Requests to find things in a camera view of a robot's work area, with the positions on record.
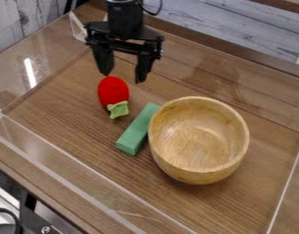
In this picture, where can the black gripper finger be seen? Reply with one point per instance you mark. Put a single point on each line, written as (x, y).
(103, 55)
(142, 68)

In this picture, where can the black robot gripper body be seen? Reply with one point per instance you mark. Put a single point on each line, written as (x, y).
(106, 40)

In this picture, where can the red plush strawberry toy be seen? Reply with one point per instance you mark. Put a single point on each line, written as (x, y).
(114, 96)

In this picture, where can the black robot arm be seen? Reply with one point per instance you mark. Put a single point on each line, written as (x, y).
(124, 13)

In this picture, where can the green rectangular block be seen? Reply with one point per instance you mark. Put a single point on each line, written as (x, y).
(135, 134)

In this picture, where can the light wooden bowl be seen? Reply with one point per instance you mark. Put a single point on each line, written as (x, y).
(199, 139)

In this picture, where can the clear acrylic corner bracket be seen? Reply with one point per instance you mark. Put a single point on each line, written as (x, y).
(78, 28)

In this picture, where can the black table leg frame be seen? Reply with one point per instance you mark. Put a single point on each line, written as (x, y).
(31, 222)

